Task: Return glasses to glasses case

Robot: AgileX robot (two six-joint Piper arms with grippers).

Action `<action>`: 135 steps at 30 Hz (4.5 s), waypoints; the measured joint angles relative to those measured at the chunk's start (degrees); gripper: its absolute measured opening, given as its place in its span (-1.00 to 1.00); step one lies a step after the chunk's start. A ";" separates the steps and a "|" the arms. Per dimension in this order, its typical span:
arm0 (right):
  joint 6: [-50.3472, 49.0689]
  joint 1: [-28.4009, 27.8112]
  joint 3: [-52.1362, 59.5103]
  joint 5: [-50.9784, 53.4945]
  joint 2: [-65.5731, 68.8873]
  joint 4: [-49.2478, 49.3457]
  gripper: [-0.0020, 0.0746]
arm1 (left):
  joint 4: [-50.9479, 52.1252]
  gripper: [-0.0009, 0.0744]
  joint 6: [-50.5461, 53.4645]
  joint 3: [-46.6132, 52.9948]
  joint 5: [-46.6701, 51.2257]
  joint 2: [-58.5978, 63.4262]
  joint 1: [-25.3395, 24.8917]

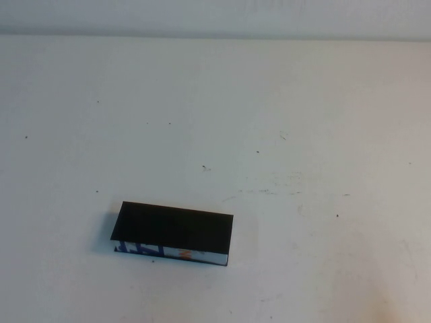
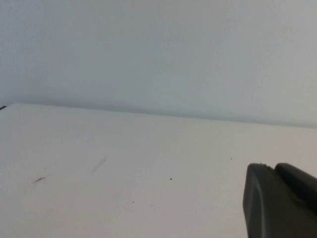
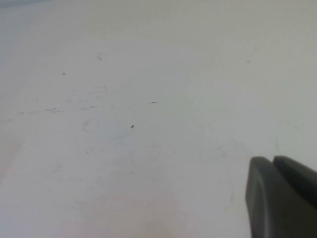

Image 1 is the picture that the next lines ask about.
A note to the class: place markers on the black printed glasses case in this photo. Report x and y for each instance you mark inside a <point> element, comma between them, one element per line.
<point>175,228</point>

